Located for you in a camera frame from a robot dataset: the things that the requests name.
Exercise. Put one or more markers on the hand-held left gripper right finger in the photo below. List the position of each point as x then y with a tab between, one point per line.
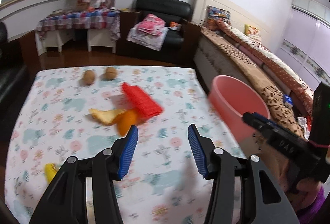
197	152

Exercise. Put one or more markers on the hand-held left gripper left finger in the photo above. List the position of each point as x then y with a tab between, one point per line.
129	151

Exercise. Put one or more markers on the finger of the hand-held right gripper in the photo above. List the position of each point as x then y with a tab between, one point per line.
257	121

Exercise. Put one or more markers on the pink plastic bucket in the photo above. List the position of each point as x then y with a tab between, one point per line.
232	100

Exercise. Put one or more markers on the red foam net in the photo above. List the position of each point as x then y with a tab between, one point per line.
143	100

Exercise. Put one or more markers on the yellow plastic bag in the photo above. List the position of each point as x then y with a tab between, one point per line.
51	172

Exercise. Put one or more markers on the purple sleeved right forearm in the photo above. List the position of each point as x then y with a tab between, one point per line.
315	207

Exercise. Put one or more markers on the person's right hand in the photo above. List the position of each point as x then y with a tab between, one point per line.
281	170

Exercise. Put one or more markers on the blue packet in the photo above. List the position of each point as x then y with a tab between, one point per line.
288	100

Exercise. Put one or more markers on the brown floral quilt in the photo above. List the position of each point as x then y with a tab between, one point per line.
265	66

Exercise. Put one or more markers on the floral bear tablecloth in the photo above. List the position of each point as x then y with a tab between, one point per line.
77	115

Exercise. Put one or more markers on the walnut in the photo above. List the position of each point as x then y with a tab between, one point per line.
89	77
110	73

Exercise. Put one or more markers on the brown bed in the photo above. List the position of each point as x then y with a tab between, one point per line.
211	51

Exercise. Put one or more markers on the yellow flowered pillow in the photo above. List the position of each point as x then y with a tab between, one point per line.
252	31

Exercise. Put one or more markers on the white wardrobe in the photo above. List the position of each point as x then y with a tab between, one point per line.
309	33

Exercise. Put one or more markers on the colourful printed pillow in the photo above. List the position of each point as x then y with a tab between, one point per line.
219	16

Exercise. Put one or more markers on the white folded cloth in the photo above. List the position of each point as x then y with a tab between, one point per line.
147	41

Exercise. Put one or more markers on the cream bed headboard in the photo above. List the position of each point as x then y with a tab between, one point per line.
232	2

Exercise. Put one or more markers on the small orange box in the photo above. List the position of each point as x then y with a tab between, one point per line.
175	26

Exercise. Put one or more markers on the pink folded blanket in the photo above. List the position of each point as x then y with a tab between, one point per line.
152	24

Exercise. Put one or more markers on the black armchair with clothes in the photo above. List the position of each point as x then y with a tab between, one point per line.
175	11

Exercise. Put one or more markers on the checked tablecloth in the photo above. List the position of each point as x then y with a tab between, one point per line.
77	19

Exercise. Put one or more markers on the large black leather armchair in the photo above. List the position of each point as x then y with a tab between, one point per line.
10	69

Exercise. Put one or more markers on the tape roll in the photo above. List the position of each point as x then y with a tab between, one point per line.
56	11

